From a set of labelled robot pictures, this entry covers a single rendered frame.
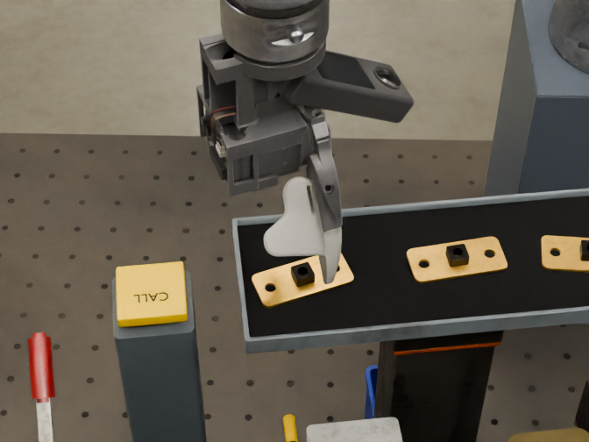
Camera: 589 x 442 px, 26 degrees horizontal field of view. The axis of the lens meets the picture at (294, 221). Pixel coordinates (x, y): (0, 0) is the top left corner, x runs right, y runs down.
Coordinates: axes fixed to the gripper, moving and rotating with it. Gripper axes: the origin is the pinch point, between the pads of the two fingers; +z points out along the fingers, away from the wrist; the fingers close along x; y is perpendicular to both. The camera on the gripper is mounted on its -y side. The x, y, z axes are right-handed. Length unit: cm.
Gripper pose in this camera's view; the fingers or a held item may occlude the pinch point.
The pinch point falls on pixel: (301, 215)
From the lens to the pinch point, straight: 104.8
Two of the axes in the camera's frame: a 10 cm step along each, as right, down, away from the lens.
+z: 0.0, 6.6, 7.5
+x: 3.6, 7.0, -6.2
